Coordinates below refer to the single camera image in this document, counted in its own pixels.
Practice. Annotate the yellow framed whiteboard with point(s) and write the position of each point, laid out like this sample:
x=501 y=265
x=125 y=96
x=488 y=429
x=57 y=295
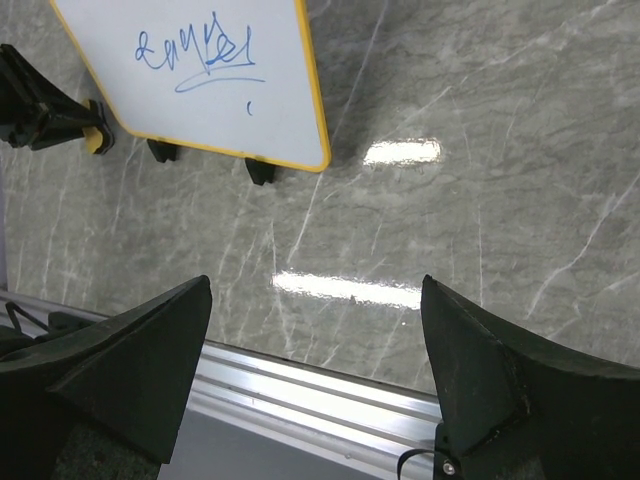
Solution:
x=232 y=77

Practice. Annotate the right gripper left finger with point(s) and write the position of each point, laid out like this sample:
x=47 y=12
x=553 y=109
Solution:
x=100 y=400

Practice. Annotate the aluminium mounting rail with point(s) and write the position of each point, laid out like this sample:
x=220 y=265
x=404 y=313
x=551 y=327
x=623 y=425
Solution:
x=252 y=416

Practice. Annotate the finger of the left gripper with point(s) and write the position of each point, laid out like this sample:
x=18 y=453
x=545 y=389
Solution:
x=34 y=112

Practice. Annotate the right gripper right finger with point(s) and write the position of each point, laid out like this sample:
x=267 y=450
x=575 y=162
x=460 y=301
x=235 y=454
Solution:
x=515 y=405

